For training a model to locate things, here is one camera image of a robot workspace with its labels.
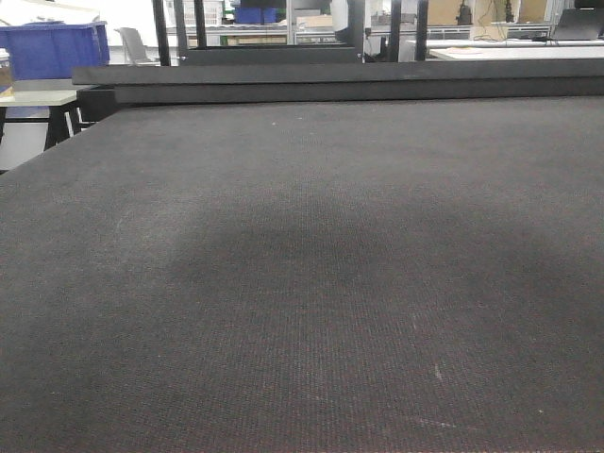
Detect blue bin on far shelf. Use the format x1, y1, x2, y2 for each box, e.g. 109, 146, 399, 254
234, 7, 277, 25

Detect person in white shirt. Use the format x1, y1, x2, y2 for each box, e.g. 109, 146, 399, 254
329, 0, 351, 44

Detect white workbench table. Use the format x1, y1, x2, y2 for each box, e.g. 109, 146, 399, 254
426, 40, 603, 61

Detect white perforated basket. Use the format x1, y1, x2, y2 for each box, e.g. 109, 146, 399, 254
183, 0, 224, 26

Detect grey office chair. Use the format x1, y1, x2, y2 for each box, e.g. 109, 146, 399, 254
115, 27, 160, 66

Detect beige side table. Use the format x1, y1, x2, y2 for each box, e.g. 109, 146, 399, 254
1, 79, 92, 151

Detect large blue storage crate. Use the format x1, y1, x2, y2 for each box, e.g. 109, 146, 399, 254
1, 22, 110, 80

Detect black metal shelf frame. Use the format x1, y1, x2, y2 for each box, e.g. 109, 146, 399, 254
152, 1, 428, 66

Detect black raised table edge rail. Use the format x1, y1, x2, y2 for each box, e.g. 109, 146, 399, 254
72, 59, 603, 105

